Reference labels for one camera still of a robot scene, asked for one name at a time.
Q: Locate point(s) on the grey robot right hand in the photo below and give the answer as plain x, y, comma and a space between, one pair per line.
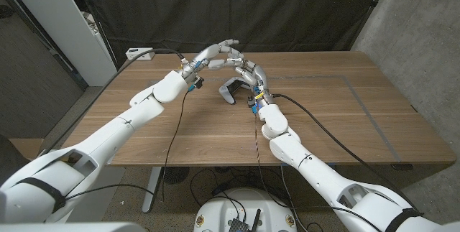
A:
259, 75

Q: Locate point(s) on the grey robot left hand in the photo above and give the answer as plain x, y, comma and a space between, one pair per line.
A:
206, 53

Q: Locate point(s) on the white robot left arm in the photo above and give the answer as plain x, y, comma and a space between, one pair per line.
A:
108, 131

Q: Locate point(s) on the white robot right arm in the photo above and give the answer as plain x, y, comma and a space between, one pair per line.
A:
305, 156

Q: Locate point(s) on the white black game controller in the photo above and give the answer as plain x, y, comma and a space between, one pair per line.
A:
227, 93

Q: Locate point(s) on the black backdrop curtain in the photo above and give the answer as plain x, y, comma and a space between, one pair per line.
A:
233, 9

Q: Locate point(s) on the white power strip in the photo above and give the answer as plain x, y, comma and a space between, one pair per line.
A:
138, 55

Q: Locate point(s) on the black backdrop stand pole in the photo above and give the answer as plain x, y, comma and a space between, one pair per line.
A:
370, 9
97, 20

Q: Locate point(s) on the black round floor fan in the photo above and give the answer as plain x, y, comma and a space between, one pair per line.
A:
178, 175

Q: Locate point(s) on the white robot torso base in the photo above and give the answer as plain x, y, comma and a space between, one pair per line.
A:
219, 210

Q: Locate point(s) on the light grey table leg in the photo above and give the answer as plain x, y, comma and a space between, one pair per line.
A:
151, 192

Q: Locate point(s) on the black torso electronics module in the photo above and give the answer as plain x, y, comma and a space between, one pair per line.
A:
239, 225

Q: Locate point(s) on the white metal cabinet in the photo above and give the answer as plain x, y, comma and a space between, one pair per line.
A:
54, 16

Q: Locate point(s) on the white floor platform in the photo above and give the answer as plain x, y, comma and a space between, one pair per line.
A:
108, 196

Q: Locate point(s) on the white robot chest cover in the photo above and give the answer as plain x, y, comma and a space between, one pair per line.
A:
72, 227

